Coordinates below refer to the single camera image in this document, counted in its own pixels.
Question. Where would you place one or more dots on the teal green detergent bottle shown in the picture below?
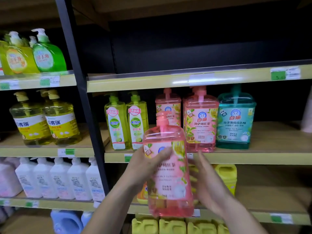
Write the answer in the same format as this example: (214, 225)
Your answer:
(235, 124)

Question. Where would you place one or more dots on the person's left hand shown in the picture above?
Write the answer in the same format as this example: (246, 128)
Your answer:
(141, 170)

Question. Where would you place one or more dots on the slim green dish soap bottle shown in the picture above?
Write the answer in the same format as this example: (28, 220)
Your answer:
(117, 124)

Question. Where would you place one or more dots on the person's left forearm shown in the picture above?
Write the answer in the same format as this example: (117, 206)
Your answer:
(109, 209)

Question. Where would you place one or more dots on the wooden shelf rack black frame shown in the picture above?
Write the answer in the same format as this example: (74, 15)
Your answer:
(275, 136)

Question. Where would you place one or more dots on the green white price tag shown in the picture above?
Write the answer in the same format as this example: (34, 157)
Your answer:
(9, 85)
(281, 218)
(285, 73)
(66, 152)
(50, 81)
(5, 202)
(128, 158)
(32, 204)

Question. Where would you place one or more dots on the light blue detergent jug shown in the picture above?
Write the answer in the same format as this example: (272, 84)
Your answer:
(86, 218)
(65, 222)

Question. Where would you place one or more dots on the pink angular pump bottle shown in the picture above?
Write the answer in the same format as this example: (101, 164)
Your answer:
(9, 180)

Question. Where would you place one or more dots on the blank white shelf label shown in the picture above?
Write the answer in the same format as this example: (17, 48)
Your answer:
(202, 79)

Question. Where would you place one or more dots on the person's right hand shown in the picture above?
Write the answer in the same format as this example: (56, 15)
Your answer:
(212, 190)

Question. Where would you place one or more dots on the round yellow hand wash bottle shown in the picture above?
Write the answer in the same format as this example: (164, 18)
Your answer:
(18, 60)

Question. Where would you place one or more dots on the plain white label card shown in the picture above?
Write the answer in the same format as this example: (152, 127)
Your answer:
(190, 156)
(97, 204)

